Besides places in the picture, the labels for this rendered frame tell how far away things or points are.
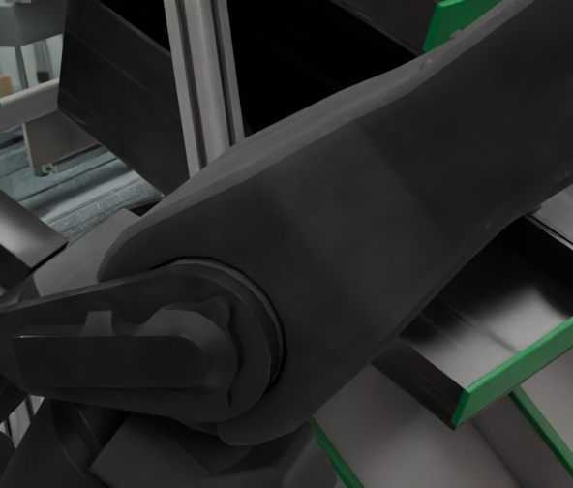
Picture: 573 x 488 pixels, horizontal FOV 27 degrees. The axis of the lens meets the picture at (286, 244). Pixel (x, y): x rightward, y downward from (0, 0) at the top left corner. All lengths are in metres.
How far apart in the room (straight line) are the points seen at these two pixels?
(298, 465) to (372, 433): 0.37
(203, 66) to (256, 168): 0.27
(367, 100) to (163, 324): 0.06
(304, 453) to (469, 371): 0.26
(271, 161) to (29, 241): 0.09
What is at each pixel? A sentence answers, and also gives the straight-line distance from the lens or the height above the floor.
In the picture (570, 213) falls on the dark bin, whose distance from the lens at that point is 0.70.
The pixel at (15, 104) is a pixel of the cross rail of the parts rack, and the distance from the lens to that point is 0.67.
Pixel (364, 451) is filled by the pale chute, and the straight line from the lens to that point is 0.66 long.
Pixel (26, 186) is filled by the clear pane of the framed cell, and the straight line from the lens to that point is 1.68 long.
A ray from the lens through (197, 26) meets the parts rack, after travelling 0.51.
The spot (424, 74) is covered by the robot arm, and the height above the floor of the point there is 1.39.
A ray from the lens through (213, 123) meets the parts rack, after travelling 0.52.
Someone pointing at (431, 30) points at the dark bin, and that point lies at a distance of 0.46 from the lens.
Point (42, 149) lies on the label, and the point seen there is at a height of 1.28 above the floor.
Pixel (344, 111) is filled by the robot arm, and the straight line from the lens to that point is 0.25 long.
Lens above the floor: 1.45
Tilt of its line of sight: 20 degrees down
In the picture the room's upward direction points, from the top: 7 degrees counter-clockwise
